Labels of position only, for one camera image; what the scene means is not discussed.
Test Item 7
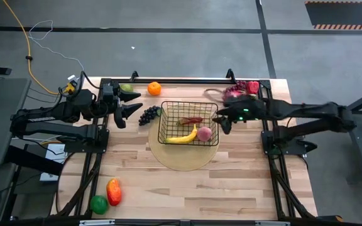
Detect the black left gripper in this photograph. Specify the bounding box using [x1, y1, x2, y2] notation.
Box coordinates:
[99, 82, 143, 129]

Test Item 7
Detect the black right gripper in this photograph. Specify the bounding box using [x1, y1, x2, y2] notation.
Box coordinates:
[212, 95, 267, 135]

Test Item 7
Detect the pink peach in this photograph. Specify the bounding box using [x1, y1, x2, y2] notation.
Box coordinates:
[196, 126, 213, 143]

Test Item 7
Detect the dark red chili pepper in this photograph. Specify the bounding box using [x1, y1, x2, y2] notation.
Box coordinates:
[177, 116, 204, 126]

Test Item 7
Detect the red grape bunch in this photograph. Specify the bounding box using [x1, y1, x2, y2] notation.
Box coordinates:
[223, 80, 248, 94]

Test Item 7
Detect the red bell pepper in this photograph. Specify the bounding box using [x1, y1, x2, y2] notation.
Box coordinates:
[246, 80, 260, 95]

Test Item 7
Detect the yellow banana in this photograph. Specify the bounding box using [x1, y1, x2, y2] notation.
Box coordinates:
[164, 123, 199, 145]

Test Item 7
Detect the red orange mango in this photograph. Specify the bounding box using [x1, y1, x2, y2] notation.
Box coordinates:
[106, 178, 123, 207]

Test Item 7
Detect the green lime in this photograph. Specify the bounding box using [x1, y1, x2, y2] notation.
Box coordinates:
[89, 195, 109, 216]

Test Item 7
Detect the dark purple grape bunch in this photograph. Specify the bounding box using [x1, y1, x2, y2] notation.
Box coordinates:
[138, 105, 162, 127]

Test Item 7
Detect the orange fruit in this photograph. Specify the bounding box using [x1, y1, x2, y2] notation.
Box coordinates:
[146, 81, 163, 97]

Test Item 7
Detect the round woven tan placemat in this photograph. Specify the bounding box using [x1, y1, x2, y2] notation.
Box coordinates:
[148, 105, 220, 172]

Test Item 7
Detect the yellow power plug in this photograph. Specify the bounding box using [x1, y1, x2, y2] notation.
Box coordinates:
[62, 82, 77, 94]

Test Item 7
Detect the white box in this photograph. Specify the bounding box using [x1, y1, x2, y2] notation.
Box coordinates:
[39, 143, 68, 183]

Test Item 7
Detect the black desk support beam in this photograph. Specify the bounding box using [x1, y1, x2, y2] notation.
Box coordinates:
[4, 146, 65, 176]

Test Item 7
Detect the black orange hazard mat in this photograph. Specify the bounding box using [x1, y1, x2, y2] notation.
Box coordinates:
[305, 0, 362, 31]

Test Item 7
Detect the black wire basket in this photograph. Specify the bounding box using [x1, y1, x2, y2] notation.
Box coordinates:
[157, 100, 220, 147]

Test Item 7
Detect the black aluminium table frame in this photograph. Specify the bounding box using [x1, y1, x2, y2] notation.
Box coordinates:
[53, 77, 319, 220]

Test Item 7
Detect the thin white cable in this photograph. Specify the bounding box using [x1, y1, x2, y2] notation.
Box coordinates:
[28, 19, 85, 81]

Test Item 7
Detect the yellow extension cable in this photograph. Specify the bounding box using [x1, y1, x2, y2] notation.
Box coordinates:
[1, 0, 75, 95]

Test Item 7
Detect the silver metal bracket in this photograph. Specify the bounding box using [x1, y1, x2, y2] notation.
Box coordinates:
[79, 219, 116, 226]
[255, 220, 291, 226]

